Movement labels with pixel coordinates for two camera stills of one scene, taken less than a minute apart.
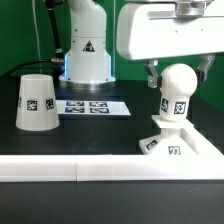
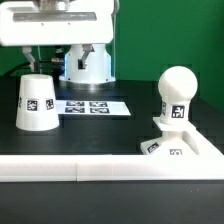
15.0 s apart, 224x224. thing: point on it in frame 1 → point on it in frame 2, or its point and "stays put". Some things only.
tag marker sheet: (92, 107) stays put
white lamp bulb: (177, 83) stays put
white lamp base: (172, 139) stays put
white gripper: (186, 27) → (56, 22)
